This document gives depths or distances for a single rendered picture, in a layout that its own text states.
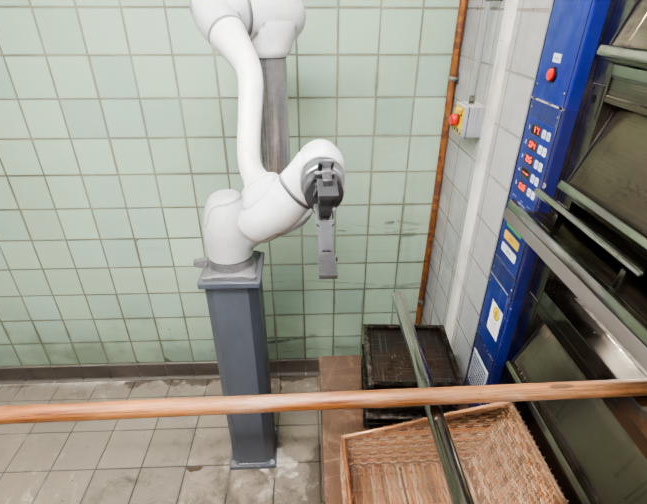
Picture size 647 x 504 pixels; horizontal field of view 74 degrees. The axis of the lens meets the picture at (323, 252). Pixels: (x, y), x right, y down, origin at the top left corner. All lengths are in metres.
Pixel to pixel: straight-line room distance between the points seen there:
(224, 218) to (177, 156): 0.61
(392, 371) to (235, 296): 0.57
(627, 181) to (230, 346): 1.28
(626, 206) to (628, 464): 0.48
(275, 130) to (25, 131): 1.10
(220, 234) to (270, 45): 0.57
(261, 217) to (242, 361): 0.83
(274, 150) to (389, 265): 0.95
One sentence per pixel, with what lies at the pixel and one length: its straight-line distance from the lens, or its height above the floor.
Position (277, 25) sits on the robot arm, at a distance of 1.33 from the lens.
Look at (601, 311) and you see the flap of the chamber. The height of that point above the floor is 1.40.
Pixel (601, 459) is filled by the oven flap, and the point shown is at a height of 1.00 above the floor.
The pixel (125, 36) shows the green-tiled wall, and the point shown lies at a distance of 1.87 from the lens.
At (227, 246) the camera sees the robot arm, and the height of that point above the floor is 1.13.
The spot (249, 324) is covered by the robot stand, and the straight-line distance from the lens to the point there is 1.55.
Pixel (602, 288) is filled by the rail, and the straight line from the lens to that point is 0.77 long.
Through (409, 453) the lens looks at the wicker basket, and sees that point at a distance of 1.42.
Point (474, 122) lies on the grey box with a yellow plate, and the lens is 1.54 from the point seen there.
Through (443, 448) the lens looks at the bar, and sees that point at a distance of 0.79.
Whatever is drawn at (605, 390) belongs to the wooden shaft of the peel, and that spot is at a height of 1.20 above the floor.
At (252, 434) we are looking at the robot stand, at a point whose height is 0.22.
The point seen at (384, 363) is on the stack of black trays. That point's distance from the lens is 1.42.
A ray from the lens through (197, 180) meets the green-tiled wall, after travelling 1.93.
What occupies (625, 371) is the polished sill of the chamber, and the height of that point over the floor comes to 1.18.
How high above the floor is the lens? 1.80
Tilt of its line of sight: 30 degrees down
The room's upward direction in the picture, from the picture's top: straight up
